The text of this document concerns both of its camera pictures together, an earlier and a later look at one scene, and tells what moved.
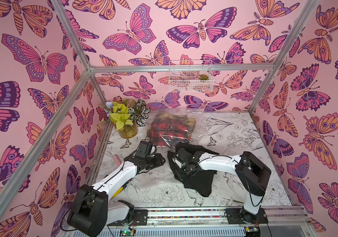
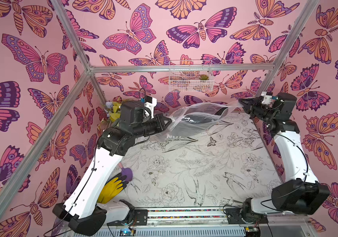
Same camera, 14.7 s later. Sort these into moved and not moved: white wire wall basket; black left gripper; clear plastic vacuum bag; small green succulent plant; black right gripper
Moved: black right gripper; clear plastic vacuum bag; black left gripper
Not moved: small green succulent plant; white wire wall basket
